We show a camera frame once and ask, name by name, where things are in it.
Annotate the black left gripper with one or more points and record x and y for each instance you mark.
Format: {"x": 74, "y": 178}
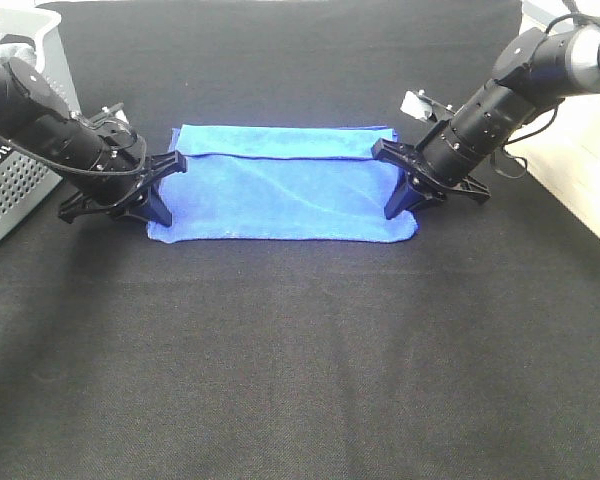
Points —
{"x": 132, "y": 196}

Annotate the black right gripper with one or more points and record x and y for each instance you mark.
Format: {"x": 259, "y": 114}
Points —
{"x": 419, "y": 186}

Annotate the blue microfiber towel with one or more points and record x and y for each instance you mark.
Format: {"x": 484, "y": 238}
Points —
{"x": 279, "y": 183}

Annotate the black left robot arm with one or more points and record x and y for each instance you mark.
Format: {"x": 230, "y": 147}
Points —
{"x": 103, "y": 157}

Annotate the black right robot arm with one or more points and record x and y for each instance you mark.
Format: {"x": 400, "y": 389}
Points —
{"x": 535, "y": 73}

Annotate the grey perforated plastic basket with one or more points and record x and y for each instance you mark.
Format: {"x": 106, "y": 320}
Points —
{"x": 24, "y": 182}

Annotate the black table cover cloth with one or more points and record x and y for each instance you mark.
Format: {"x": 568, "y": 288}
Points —
{"x": 471, "y": 351}

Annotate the white plastic storage bin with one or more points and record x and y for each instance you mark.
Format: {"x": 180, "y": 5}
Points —
{"x": 565, "y": 158}

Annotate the grey cloth in basket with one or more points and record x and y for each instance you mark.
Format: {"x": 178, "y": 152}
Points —
{"x": 18, "y": 50}

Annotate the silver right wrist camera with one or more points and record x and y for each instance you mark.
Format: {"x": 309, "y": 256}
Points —
{"x": 425, "y": 109}

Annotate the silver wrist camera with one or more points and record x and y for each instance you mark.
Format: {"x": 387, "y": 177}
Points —
{"x": 425, "y": 109}
{"x": 116, "y": 111}

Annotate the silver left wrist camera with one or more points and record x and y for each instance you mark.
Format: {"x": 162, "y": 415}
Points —
{"x": 116, "y": 111}

